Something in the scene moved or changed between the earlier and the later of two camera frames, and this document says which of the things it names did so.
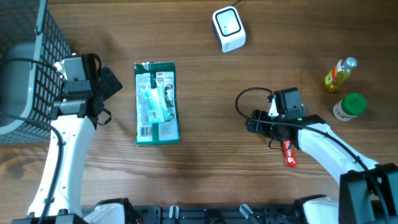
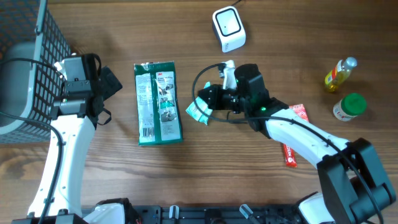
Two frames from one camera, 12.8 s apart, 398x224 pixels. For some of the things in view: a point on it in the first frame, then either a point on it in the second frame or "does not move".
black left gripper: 109,84 does not move
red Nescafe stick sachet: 290,154 does not move
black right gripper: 260,129 -> 215,102
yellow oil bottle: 339,73 does not move
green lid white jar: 350,106 does not move
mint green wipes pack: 158,104 -> 203,106
